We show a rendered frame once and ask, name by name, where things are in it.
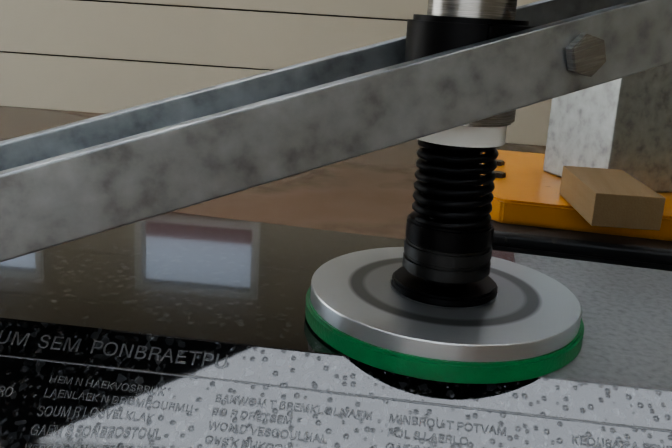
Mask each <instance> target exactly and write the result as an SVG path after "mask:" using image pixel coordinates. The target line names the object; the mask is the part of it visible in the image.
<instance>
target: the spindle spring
mask: <svg viewBox="0 0 672 448"><path fill-rule="evenodd" d="M418 145H419V146H421V147H422V148H419V149H418V150H417V152H416V153H417V155H418V157H420V159H418V160H417V161H416V166H417V167H418V168H419V169H418V170H416V172H415V173H414V174H415V177H416V178H417V179H418V180H416V181H415V182H414V188H415V189H416V191H414V193H413V198H414V199H415V201H414V202H413V203H412V209H413V210H414V211H416V212H417V213H419V214H421V215H424V216H428V217H432V218H438V219H447V220H469V219H477V218H479V219H477V220H473V221H465V222H450V221H439V220H433V219H428V218H425V217H423V216H420V215H419V216H417V217H415V221H417V222H419V223H422V224H425V225H429V226H433V227H438V228H445V229H455V230H472V229H478V228H482V227H484V226H486V225H488V224H489V223H490V221H491V215H490V214H489V213H490V212H491V211H492V204H491V202H492V200H493V198H494V196H493V194H492V191H493V190H494V189H495V185H494V182H493V181H494V180H495V178H496V173H495V172H494V170H495V169H496V168H497V162H496V160H495V159H496V158H497V157H498V155H499V153H498V151H497V149H496V148H497V147H490V148H471V147H456V146H447V145H440V144H434V143H429V142H425V141H421V140H418ZM434 150H435V151H443V152H456V153H476V152H485V153H484V154H483V153H480V154H476V155H453V154H441V153H434ZM433 162H439V163H448V164H479V165H477V166H447V165H438V164H433ZM480 163H484V164H480ZM432 173H437V174H445V175H478V177H443V176H436V175H432ZM481 174H484V175H481ZM431 184H435V185H442V186H455V187H468V186H477V187H476V188H466V189H455V188H442V187H435V186H431ZM481 185H483V186H481ZM430 195H434V196H440V197H451V198H471V197H476V199H468V200H451V199H440V198H434V197H429V196H430ZM481 196H482V197H481ZM428 206H434V207H440V208H450V209H469V208H474V209H473V210H464V211H452V210H440V209H434V208H430V207H428Z"/></svg>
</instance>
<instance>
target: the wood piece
mask: <svg viewBox="0 0 672 448"><path fill-rule="evenodd" d="M560 195H561V196H562V197H563V198H564V199H565V200H566V201H567V202H568V203H569V204H570V205H571V206H572V207H573V208H574V209H575V210H576V211H577V212H578V213H579V214H580V215H581V216H582V217H583V218H584V219H585V220H586V221H587V222H588V223H589V224H590V225H591V226H600V227H614V228H628V229H642V230H656V231H659V230H660V228H661V222H662V216H663V210H664V204H665V197H663V196H661V195H660V194H658V193H657V192H655V191H654V190H652V189H651V188H649V187H648V186H646V185H645V184H643V183H642V182H640V181H638V180H637V179H635V178H634V177H632V176H631V175H629V174H628V173H626V172H625V171H623V170H619V169H605V168H590V167H575V166H563V171H562V178H561V186H560Z"/></svg>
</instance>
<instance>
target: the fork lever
mask: <svg viewBox="0 0 672 448"><path fill-rule="evenodd" d="M515 20H518V21H529V26H537V27H533V28H530V29H526V30H522V31H519V32H515V33H511V34H507V35H504V36H500V37H496V38H493V39H489V40H485V41H481V42H478V43H474V44H470V45H467V46H463V47H459V48H456V49H452V50H448V51H444V52H441V53H437V54H433V55H430V56H426V57H422V58H418V59H415V60H411V61H407V62H404V57H405V45H406V36H403V37H399V38H395V39H391V40H387V41H383V42H380V43H376V44H372V45H368V46H364V47H360V48H357V49H353V50H349V51H345V52H341V53H337V54H334V55H330V56H326V57H322V58H318V59H314V60H311V61H307V62H303V63H299V64H295V65H291V66H288V67H284V68H280V69H276V70H272V71H268V72H265V73H261V74H257V75H253V76H249V77H245V78H242V79H238V80H234V81H230V82H226V83H222V84H219V85H215V86H211V87H207V88H203V89H199V90H196V91H192V92H188V93H184V94H180V95H176V96H173V97H169V98H165V99H161V100H157V101H153V102H150V103H146V104H142V105H138V106H134V107H130V108H127V109H123V110H119V111H115V112H111V113H107V114H104V115H100V116H96V117H92V118H88V119H84V120H81V121H77V122H73V123H69V124H65V125H61V126H58V127H54V128H50V129H46V130H42V131H38V132H35V133H31V134H27V135H23V136H19V137H15V138H11V139H8V140H4V141H0V262H4V261H7V260H10V259H14V258H17V257H20V256H24V255H27V254H30V253H34V252H37V251H41V250H44V249H47V248H51V247H54V246H57V245H61V244H64V243H68V242H71V241H74V240H78V239H81V238H84V237H88V236H91V235H94V234H98V233H101V232H105V231H108V230H111V229H115V228H118V227H121V226H125V225H128V224H132V223H135V222H138V221H142V220H145V219H148V218H152V217H155V216H158V215H162V214H165V213H169V212H172V211H175V210H179V209H182V208H185V207H189V206H192V205H196V204H199V203H202V202H206V201H209V200H212V199H216V198H219V197H222V196H226V195H229V194H233V193H236V192H239V191H243V190H246V189H249V188H253V187H256V186H260V185H263V184H266V183H270V182H273V181H276V180H280V179H283V178H286V177H290V176H293V175H297V174H300V173H303V172H307V171H310V170H313V169H317V168H320V167H324V166H327V165H330V164H334V163H337V162H340V161H344V160H347V159H350V158H354V157H357V156H361V155H364V154H367V153H371V152H374V151H377V150H381V149H384V148H388V147H391V146H394V145H398V144H401V143H404V142H408V141H411V140H414V139H418V138H421V137H425V136H428V135H431V134H435V133H438V132H441V131H445V130H448V129H452V128H455V127H458V126H462V125H465V124H468V123H472V122H475V121H478V120H482V119H485V118H489V117H492V116H495V115H499V114H502V113H505V112H509V111H512V110H515V109H519V108H522V107H526V106H529V105H532V104H536V103H539V102H542V101H546V100H549V99H553V98H556V97H559V96H563V95H566V94H569V93H573V92H576V91H579V90H583V89H586V88H590V87H593V86H596V85H600V84H603V83H606V82H610V81H613V80H617V79H620V78H623V77H627V76H630V75H633V74H637V73H640V72H643V71H647V70H650V69H654V68H657V67H660V66H664V65H667V64H670V63H672V0H541V1H537V2H533V3H529V4H525V5H522V6H518V7H516V16H515Z"/></svg>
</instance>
